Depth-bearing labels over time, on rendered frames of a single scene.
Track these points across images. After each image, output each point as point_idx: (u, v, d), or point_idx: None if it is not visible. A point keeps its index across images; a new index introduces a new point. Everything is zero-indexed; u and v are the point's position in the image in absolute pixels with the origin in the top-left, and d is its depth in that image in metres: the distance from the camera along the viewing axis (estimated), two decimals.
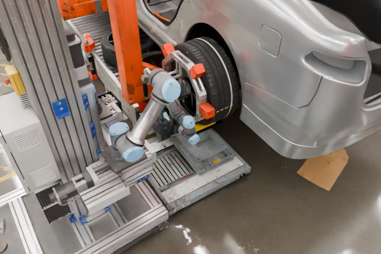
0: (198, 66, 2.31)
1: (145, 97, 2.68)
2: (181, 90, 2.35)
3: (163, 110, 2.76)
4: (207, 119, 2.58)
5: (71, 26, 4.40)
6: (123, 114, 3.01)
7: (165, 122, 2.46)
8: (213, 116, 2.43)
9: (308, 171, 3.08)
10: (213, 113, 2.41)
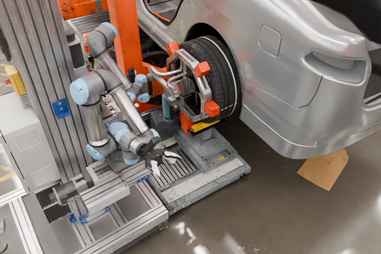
0: (203, 64, 2.32)
1: (149, 96, 2.70)
2: (186, 88, 2.36)
3: (167, 108, 2.78)
4: (212, 118, 2.59)
5: (71, 26, 4.40)
6: (123, 114, 3.01)
7: (170, 120, 2.48)
8: (217, 114, 2.44)
9: (308, 171, 3.08)
10: (217, 111, 2.42)
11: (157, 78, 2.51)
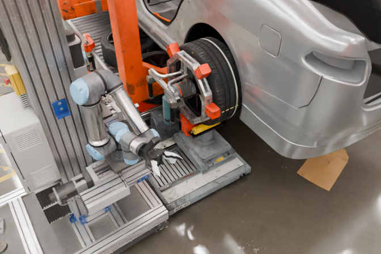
0: (204, 67, 2.31)
1: (150, 97, 2.68)
2: (186, 90, 2.34)
3: (167, 110, 2.76)
4: (212, 120, 2.57)
5: (71, 26, 4.40)
6: (123, 114, 3.01)
7: (170, 122, 2.46)
8: (219, 117, 2.42)
9: (308, 171, 3.08)
10: (219, 113, 2.40)
11: (157, 80, 2.49)
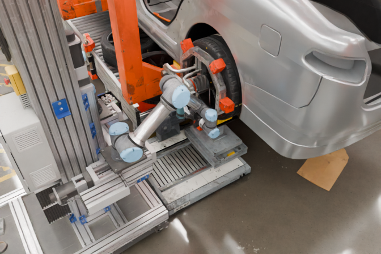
0: (219, 61, 2.36)
1: None
2: (201, 84, 2.39)
3: None
4: (225, 114, 2.62)
5: (71, 26, 4.40)
6: (123, 114, 3.01)
7: (185, 116, 2.51)
8: (232, 110, 2.47)
9: (308, 171, 3.08)
10: (232, 107, 2.45)
11: (172, 75, 2.54)
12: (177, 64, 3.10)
